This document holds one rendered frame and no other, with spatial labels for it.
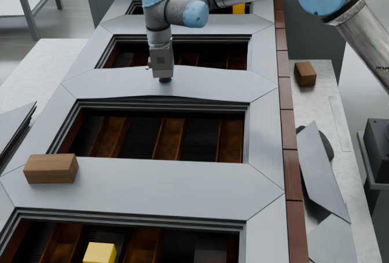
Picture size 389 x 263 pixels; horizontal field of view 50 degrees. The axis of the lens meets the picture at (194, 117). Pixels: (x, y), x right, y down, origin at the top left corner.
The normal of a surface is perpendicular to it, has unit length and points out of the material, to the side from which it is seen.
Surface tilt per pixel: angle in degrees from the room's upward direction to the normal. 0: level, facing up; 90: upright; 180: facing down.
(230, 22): 0
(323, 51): 90
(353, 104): 0
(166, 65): 90
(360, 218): 0
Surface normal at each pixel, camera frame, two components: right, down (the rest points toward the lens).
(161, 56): -0.02, 0.62
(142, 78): -0.16, -0.78
